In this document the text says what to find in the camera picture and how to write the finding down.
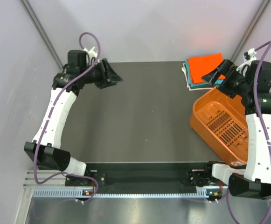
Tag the folded green t shirt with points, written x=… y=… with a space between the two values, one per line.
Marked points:
x=193 y=86

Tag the folded white t shirt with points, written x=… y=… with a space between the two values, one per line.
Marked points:
x=184 y=70

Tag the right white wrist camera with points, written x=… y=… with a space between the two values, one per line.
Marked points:
x=249 y=56

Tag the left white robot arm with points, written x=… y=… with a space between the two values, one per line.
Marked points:
x=45 y=148

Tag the orange t shirt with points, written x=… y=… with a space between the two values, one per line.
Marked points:
x=203 y=65

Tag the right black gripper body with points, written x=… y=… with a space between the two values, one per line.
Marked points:
x=234 y=82

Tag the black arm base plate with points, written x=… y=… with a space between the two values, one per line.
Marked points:
x=152 y=177

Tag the grey slotted cable duct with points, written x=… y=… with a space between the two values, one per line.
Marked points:
x=85 y=193

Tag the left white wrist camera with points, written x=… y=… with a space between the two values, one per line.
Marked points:
x=92 y=53

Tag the aluminium frame rail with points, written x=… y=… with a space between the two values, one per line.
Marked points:
x=41 y=31

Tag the orange plastic basket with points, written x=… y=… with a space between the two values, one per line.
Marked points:
x=220 y=122

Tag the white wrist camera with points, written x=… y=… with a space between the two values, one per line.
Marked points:
x=249 y=56
x=92 y=53

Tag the folded cyan t shirt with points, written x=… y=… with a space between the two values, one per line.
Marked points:
x=190 y=79

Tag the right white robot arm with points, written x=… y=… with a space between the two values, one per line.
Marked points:
x=255 y=180

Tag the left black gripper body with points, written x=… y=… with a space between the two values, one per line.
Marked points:
x=96 y=74

